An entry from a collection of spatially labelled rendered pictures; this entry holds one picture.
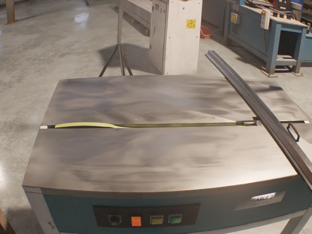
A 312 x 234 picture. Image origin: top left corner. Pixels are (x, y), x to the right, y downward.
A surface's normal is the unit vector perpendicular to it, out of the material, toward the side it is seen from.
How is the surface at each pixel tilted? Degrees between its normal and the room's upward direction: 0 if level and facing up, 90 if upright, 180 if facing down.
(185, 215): 90
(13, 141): 0
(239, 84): 75
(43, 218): 90
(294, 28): 90
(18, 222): 0
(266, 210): 90
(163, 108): 0
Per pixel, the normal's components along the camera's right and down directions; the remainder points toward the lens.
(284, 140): -0.93, -0.14
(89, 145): 0.06, -0.84
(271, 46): -0.93, 0.14
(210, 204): 0.12, 0.55
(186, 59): 0.35, 0.53
